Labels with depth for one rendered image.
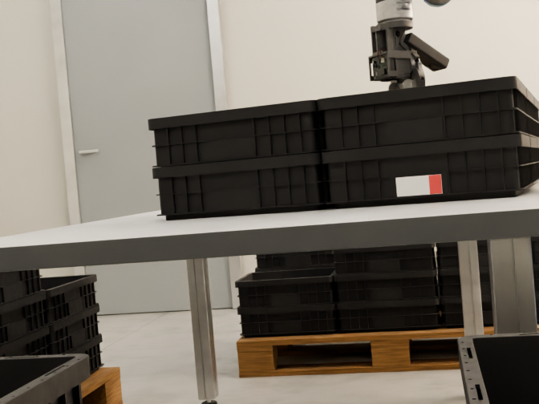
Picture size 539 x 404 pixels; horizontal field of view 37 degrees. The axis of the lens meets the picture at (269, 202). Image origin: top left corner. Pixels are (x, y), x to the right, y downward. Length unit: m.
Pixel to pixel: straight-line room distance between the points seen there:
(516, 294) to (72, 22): 4.39
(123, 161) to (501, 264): 4.08
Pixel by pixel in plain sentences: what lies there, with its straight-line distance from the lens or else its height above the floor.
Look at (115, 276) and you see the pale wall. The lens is 5.25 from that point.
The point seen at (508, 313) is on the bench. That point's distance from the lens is 1.29.
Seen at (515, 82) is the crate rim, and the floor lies 0.92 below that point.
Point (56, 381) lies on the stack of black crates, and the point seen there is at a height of 0.59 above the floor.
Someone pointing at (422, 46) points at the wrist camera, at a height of 1.02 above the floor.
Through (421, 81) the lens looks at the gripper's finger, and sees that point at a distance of 1.70.
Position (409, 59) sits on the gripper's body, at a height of 0.99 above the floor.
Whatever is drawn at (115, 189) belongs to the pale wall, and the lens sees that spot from 5.20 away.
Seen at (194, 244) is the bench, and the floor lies 0.68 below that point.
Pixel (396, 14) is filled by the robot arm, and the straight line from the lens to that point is 1.72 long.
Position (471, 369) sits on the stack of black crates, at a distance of 0.74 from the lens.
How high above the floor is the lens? 0.77
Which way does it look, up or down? 2 degrees down
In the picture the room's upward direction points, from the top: 5 degrees counter-clockwise
